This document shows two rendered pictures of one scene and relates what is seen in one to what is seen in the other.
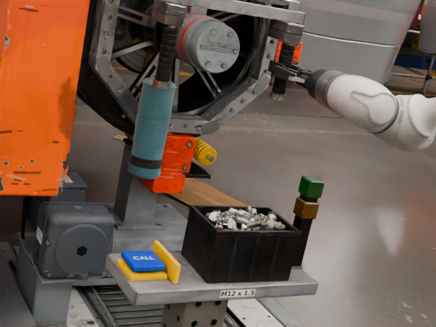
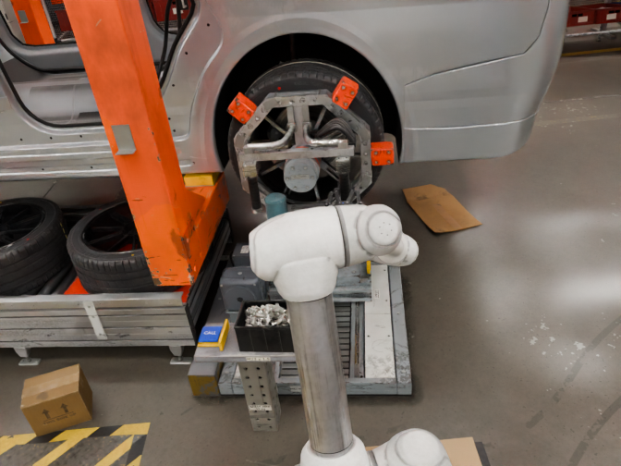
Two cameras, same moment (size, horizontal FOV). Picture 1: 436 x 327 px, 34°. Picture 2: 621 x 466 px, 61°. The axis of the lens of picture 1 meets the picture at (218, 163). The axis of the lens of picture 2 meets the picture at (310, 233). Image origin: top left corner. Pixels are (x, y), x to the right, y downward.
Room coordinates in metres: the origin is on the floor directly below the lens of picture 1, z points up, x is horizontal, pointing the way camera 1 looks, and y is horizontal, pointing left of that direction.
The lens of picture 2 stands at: (0.46, -1.08, 1.75)
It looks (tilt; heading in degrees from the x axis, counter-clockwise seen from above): 33 degrees down; 39
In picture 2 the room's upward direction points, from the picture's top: 6 degrees counter-clockwise
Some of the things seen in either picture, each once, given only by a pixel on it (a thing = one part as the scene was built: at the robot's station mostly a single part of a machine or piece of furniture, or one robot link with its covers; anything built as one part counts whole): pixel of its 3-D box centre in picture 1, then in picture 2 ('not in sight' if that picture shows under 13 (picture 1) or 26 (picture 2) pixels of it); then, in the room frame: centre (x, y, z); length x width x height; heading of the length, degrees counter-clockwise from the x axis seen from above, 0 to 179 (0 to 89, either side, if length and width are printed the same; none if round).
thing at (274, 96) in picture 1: (283, 69); (345, 189); (1.90, -0.12, 0.83); 0.04 x 0.04 x 0.16
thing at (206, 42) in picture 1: (201, 41); (302, 165); (1.95, 0.11, 0.85); 0.21 x 0.14 x 0.14; 31
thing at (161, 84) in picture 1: (166, 55); (254, 192); (1.72, 0.17, 0.83); 0.04 x 0.04 x 0.16
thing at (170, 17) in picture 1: (169, 12); (251, 165); (1.75, 0.19, 0.93); 0.09 x 0.05 x 0.05; 31
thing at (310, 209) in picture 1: (305, 207); not in sight; (1.51, -0.21, 0.59); 0.04 x 0.04 x 0.04; 31
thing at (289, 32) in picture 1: (285, 30); (343, 160); (1.92, -0.10, 0.93); 0.09 x 0.05 x 0.05; 31
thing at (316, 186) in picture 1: (311, 186); not in sight; (1.51, -0.21, 0.64); 0.04 x 0.04 x 0.04; 31
